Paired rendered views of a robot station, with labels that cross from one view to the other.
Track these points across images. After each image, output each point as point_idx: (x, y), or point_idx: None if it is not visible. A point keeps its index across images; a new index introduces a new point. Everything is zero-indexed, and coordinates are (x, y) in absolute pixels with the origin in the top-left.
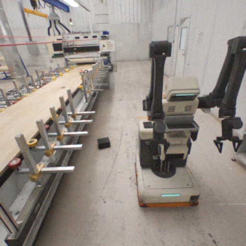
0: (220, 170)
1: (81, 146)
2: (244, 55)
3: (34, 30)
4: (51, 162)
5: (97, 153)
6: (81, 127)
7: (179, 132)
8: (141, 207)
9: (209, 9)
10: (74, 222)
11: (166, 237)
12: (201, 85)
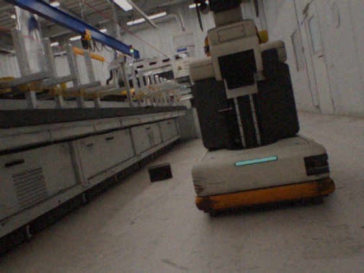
0: None
1: (78, 75)
2: None
3: None
4: (29, 106)
5: (145, 186)
6: (127, 160)
7: (235, 15)
8: (201, 207)
9: None
10: (62, 246)
11: (249, 241)
12: (361, 84)
